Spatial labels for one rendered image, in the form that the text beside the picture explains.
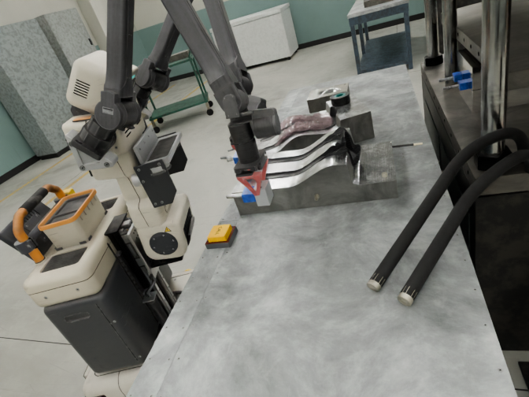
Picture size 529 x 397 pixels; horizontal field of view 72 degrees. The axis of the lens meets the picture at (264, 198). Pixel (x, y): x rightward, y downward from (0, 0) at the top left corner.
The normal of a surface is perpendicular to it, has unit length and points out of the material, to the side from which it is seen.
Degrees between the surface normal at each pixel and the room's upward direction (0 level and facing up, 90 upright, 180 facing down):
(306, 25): 90
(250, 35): 90
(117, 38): 76
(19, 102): 90
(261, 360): 0
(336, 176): 90
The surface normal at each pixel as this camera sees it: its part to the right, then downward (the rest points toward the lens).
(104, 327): 0.04, 0.50
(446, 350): -0.28, -0.83
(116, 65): -0.18, 0.32
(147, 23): -0.28, 0.56
